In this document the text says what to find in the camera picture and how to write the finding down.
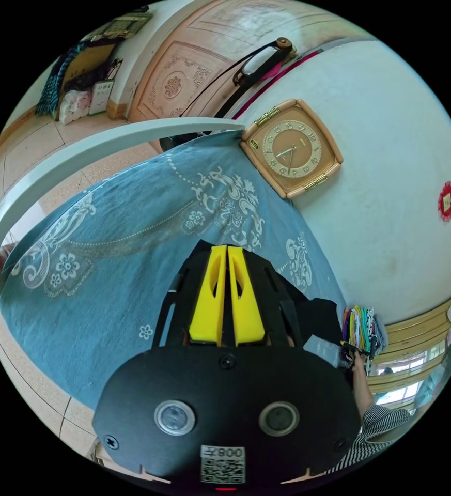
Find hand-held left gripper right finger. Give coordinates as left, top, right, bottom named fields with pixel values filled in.
left=228, top=245, right=266, bottom=347

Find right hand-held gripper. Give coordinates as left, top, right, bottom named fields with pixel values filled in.
left=340, top=340, right=368, bottom=368

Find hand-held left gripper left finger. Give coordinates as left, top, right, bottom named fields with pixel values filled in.
left=188, top=245, right=226, bottom=344

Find person's right forearm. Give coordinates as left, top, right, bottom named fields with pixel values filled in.
left=350, top=353, right=376, bottom=417

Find black pants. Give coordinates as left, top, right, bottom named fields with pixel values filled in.
left=297, top=297, right=348, bottom=349

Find pile of clothes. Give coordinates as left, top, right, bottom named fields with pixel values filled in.
left=340, top=305, right=387, bottom=359

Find bed with blue patterned sheet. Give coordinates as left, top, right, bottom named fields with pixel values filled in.
left=0, top=117, right=351, bottom=412

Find white carton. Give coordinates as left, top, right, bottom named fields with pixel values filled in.
left=88, top=80, right=114, bottom=116

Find white plastic bag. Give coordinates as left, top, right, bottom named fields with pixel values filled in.
left=59, top=89, right=93, bottom=126

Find carved wooden door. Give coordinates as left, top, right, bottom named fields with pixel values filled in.
left=126, top=0, right=300, bottom=123

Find teal striped cloth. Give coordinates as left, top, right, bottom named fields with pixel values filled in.
left=34, top=41, right=82, bottom=117

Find window with wooden frame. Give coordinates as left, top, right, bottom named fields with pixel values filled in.
left=364, top=296, right=451, bottom=408

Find square beige wall clock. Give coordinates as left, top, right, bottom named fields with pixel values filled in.
left=239, top=98, right=345, bottom=200

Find red wall ornament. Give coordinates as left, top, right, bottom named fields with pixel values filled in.
left=437, top=181, right=451, bottom=223

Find black strap bag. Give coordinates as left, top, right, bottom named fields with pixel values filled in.
left=178, top=36, right=298, bottom=119

